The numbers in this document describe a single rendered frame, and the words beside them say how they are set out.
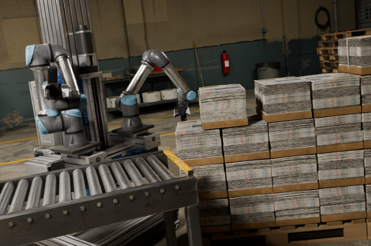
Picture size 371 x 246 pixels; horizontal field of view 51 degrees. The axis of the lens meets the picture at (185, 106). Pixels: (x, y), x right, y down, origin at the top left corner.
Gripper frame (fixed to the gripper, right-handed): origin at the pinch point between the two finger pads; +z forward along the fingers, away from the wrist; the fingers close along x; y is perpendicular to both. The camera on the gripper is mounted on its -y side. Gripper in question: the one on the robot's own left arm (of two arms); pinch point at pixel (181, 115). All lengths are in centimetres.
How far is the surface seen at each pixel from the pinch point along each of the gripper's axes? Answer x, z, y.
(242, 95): 41, 46, 17
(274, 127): 60, 43, -6
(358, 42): 114, 39, 41
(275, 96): 62, 43, 14
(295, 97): 74, 43, 12
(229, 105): 33, 45, 11
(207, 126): 18.5, 46.0, 0.1
